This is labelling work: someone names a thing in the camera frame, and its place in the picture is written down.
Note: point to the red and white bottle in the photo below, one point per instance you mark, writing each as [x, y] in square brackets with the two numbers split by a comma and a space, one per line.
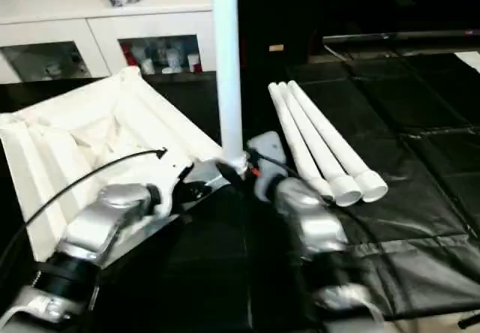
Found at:
[129, 54]

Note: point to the white plastic table top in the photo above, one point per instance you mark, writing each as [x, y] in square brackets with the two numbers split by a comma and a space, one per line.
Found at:
[93, 123]

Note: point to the yellow label sticker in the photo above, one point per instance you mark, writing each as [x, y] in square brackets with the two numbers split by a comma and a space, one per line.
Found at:
[276, 47]

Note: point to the white plastic table leg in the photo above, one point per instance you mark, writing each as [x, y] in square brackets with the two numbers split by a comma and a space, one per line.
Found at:
[328, 134]
[292, 134]
[311, 134]
[229, 66]

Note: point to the black tripod stand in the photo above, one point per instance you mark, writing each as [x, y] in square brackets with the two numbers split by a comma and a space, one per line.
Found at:
[468, 320]

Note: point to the black mat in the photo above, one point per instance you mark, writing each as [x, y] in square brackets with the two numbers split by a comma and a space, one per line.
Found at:
[243, 273]

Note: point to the long black bar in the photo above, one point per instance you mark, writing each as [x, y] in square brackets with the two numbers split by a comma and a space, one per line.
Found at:
[393, 37]

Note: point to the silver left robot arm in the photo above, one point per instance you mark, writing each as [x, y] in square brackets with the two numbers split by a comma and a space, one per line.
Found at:
[105, 213]

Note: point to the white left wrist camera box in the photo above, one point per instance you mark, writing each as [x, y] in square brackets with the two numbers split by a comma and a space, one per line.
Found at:
[172, 175]

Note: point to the white toy figurine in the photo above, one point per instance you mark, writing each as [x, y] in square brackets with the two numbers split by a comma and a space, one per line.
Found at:
[49, 70]

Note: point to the white flat board strip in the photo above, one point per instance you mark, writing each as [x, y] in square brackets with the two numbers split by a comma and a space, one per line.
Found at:
[468, 60]

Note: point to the white cabinet with glass doors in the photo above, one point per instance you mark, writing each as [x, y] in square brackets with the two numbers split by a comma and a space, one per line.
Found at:
[93, 21]

